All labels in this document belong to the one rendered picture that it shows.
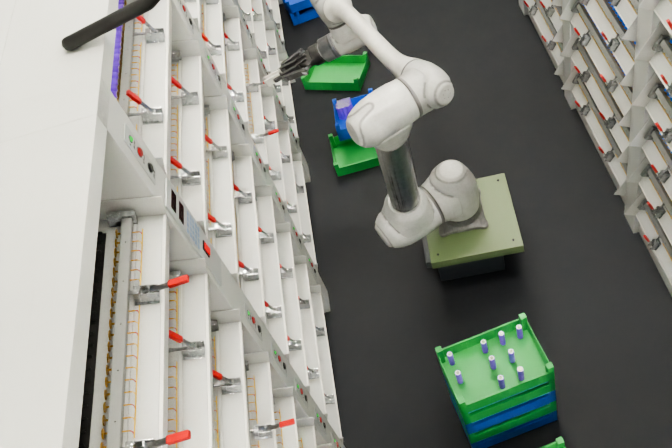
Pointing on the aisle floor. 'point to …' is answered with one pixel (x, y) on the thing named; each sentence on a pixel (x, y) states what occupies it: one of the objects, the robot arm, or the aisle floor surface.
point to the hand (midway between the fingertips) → (273, 77)
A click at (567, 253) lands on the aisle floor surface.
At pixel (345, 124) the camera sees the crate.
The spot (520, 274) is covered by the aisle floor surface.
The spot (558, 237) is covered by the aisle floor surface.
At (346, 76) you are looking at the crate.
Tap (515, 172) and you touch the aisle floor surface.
